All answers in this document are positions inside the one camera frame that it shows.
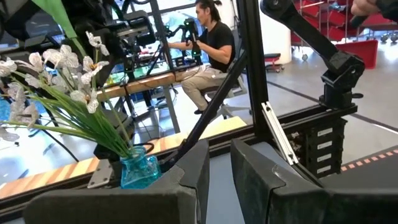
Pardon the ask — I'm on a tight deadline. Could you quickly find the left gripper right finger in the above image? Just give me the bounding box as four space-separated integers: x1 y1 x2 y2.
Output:
230 139 398 224

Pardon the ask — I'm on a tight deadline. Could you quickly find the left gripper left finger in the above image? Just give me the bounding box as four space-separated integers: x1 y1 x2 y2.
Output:
23 139 211 224

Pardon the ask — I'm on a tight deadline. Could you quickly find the blue glass vase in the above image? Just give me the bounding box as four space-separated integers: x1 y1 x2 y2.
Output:
119 145 163 190

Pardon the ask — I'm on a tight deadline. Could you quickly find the silver mounting plate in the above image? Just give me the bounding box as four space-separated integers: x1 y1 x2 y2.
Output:
86 158 115 190

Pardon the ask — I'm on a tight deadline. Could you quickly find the black box with white labels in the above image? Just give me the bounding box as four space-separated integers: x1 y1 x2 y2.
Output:
287 118 348 179

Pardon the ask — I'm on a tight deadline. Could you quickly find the wooden table border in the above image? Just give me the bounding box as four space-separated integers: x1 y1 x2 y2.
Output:
0 115 249 200

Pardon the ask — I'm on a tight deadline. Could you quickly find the striped black floor mat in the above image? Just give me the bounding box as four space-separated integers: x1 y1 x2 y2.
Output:
340 148 398 172

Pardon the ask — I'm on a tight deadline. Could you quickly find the silver aluminium bar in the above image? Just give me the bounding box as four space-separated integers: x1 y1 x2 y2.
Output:
261 101 300 166

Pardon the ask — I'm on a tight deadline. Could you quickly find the wooden desk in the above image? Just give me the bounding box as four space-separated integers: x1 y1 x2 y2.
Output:
96 70 194 134

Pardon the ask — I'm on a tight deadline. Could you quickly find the person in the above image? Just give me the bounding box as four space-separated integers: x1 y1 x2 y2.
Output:
167 0 237 115

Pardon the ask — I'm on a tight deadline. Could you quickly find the office chair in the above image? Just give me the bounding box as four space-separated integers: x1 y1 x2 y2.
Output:
200 52 250 121

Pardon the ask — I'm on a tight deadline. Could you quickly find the black bench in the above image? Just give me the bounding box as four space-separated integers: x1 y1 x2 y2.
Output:
264 52 285 74

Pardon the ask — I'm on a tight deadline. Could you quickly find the red bin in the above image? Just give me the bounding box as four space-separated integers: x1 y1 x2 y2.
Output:
334 39 379 70

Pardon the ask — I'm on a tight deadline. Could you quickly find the white pillar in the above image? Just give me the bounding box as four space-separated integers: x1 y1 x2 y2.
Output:
259 0 293 65

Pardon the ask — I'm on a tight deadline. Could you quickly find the red shelving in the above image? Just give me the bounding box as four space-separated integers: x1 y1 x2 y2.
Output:
292 0 398 41

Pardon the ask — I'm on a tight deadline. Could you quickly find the person's hand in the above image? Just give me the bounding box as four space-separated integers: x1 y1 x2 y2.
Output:
351 0 379 17

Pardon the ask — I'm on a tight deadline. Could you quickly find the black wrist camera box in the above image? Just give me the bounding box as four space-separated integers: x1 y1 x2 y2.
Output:
116 10 157 47

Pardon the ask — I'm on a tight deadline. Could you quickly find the black aluminium table frame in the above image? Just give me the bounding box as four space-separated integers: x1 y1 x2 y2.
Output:
0 0 358 218

